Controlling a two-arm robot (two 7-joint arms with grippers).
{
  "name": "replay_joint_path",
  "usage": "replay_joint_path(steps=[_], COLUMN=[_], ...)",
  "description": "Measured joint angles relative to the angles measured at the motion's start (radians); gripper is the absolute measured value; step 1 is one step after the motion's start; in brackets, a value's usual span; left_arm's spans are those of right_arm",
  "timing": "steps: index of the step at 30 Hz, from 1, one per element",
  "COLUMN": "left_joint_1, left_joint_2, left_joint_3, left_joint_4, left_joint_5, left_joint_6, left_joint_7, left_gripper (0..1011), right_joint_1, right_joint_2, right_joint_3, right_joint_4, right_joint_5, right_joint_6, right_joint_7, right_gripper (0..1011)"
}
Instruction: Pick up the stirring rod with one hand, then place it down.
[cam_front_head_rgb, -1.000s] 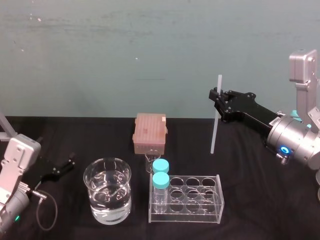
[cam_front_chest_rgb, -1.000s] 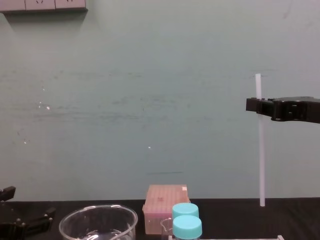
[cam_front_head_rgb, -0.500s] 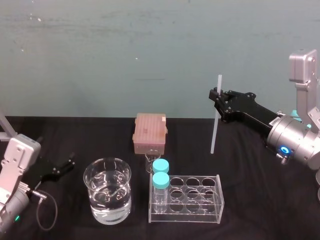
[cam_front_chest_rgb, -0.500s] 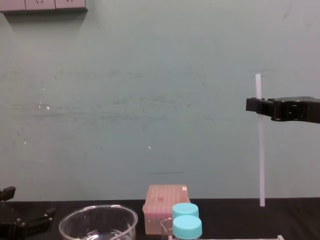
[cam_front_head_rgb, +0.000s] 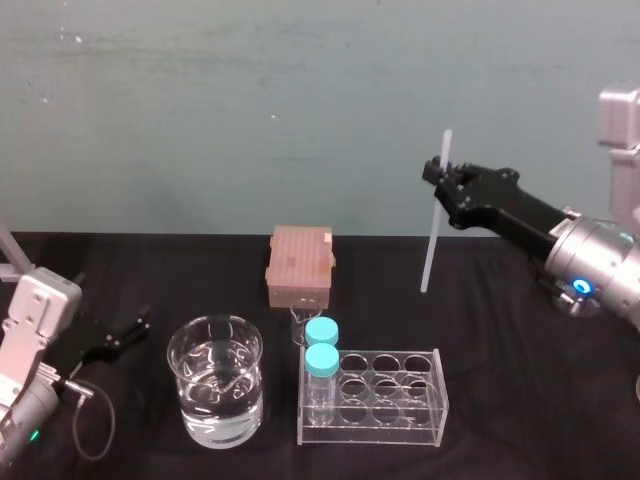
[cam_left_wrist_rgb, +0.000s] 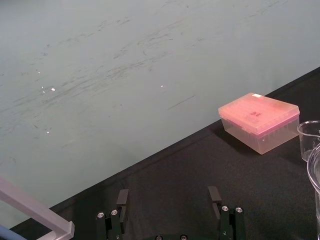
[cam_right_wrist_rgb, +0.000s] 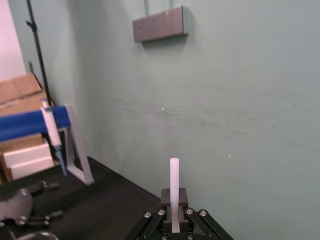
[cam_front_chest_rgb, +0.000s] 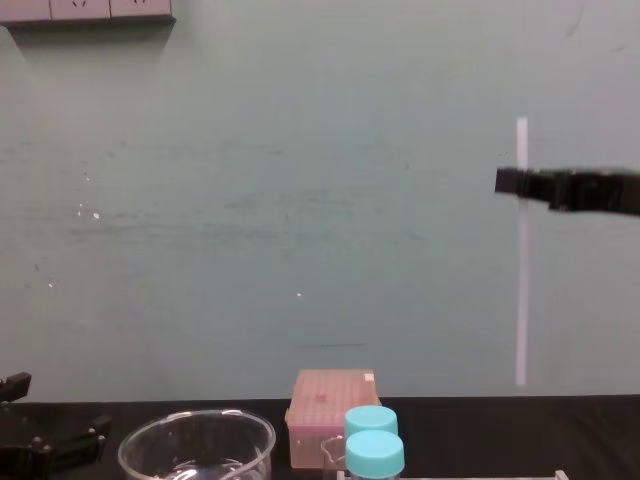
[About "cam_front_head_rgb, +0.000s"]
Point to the clear glass stirring rod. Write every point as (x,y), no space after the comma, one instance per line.
(436,220)

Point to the small clear glass beaker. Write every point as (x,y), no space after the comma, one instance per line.
(298,325)

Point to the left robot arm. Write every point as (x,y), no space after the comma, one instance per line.
(30,320)

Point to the glass beaker with water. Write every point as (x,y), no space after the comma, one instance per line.
(215,380)

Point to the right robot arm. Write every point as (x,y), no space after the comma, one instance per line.
(600,260)

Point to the pink pipette tip box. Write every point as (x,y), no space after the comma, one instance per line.
(300,265)

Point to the clear acrylic tube rack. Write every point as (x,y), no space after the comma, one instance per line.
(390,400)

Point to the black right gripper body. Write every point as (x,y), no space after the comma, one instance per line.
(510,200)

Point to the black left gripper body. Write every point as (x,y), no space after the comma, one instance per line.
(80,335)

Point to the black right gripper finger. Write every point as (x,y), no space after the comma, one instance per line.
(450,171)
(452,200)

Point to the clear tube with teal cap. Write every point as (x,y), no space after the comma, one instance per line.
(321,365)
(322,330)

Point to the black table cloth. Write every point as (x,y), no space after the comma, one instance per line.
(500,400)

